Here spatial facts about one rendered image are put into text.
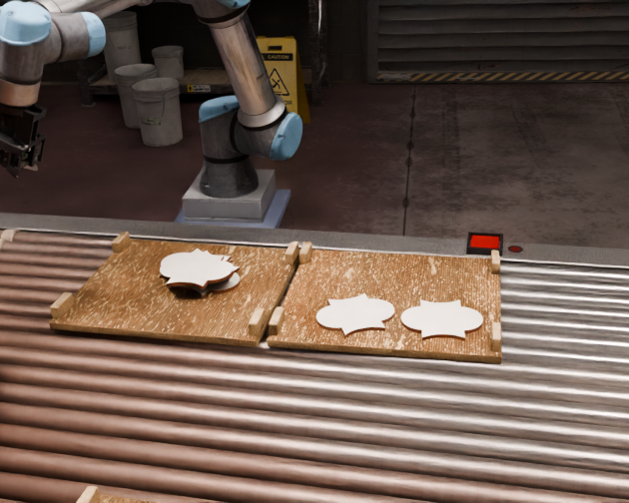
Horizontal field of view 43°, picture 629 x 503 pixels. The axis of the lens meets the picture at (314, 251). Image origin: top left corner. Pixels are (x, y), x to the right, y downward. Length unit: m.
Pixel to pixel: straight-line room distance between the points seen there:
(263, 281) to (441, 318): 0.38
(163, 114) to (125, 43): 1.12
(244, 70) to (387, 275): 0.55
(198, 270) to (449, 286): 0.49
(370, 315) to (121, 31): 4.85
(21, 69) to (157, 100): 3.78
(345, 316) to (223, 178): 0.66
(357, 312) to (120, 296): 0.48
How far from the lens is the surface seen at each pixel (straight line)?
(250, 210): 2.00
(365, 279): 1.60
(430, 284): 1.59
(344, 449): 1.23
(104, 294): 1.65
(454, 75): 6.23
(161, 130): 5.18
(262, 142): 1.88
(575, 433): 1.29
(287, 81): 5.10
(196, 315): 1.53
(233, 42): 1.74
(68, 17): 1.42
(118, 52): 6.16
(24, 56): 1.35
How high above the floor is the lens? 1.74
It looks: 28 degrees down
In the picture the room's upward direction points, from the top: 3 degrees counter-clockwise
